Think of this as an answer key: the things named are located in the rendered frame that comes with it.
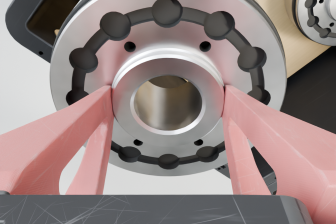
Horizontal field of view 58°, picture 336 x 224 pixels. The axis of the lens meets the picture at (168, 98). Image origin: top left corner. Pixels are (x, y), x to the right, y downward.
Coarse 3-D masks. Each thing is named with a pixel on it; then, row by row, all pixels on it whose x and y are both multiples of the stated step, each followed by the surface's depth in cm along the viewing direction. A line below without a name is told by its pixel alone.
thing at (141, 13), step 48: (96, 0) 11; (144, 0) 11; (192, 0) 11; (240, 0) 11; (96, 48) 12; (144, 48) 12; (192, 48) 12; (240, 48) 12; (144, 144) 15; (192, 144) 15
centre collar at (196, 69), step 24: (168, 48) 12; (120, 72) 12; (144, 72) 12; (168, 72) 12; (192, 72) 12; (216, 72) 12; (120, 96) 12; (216, 96) 12; (120, 120) 13; (144, 120) 14; (192, 120) 13; (216, 120) 13; (168, 144) 14
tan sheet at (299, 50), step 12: (264, 0) 31; (276, 0) 31; (276, 12) 32; (276, 24) 33; (288, 24) 33; (288, 36) 34; (300, 36) 34; (288, 48) 34; (300, 48) 35; (312, 48) 35; (324, 48) 35; (288, 60) 35; (300, 60) 36; (288, 72) 36
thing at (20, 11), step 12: (12, 0) 20; (24, 0) 20; (36, 0) 20; (12, 12) 21; (24, 12) 21; (12, 24) 21; (24, 24) 21; (12, 36) 22; (24, 36) 22; (36, 36) 22; (36, 48) 22; (48, 48) 22; (48, 60) 23; (216, 168) 31; (228, 168) 32; (264, 180) 33
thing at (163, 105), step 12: (144, 84) 16; (192, 84) 15; (144, 96) 15; (156, 96) 16; (168, 96) 16; (180, 96) 16; (192, 96) 15; (144, 108) 14; (156, 108) 15; (168, 108) 15; (180, 108) 15; (192, 108) 14; (156, 120) 14; (168, 120) 14; (180, 120) 14
